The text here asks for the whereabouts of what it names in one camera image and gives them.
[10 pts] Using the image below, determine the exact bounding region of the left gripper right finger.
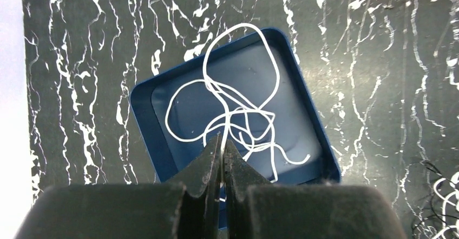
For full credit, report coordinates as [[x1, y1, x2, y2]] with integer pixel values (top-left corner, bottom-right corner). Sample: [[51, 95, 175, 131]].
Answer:
[[222, 141, 406, 238]]

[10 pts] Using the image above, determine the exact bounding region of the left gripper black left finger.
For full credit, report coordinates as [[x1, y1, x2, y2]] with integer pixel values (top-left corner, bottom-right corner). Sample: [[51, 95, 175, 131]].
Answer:
[[16, 135, 222, 238]]

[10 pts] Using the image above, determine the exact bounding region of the thin black cable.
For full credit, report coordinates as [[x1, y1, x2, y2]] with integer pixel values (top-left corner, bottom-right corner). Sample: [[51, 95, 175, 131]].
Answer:
[[410, 160, 459, 239]]

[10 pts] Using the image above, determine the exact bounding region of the navy blue plastic box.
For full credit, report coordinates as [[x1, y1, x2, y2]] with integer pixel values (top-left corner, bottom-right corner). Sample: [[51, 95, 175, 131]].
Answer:
[[130, 28, 341, 185]]

